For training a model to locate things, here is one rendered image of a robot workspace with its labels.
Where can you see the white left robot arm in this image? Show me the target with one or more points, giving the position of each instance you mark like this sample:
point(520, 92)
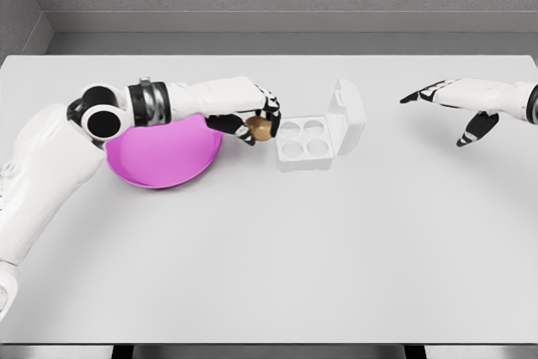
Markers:
point(50, 153)

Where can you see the pink bowl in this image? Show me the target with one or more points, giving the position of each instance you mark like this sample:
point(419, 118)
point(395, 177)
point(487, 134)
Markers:
point(164, 153)

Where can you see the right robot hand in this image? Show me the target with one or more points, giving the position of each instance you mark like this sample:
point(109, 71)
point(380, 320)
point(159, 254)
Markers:
point(458, 96)

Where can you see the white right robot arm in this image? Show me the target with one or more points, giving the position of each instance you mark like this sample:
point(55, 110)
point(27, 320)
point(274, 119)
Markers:
point(523, 100)

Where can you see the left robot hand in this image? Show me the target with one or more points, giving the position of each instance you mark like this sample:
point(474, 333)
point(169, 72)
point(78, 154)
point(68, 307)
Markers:
point(241, 96)

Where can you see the white egg box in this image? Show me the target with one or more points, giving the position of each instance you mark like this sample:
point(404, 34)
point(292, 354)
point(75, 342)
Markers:
point(319, 132)

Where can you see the brown egg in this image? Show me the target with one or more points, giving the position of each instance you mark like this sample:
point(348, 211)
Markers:
point(258, 128)

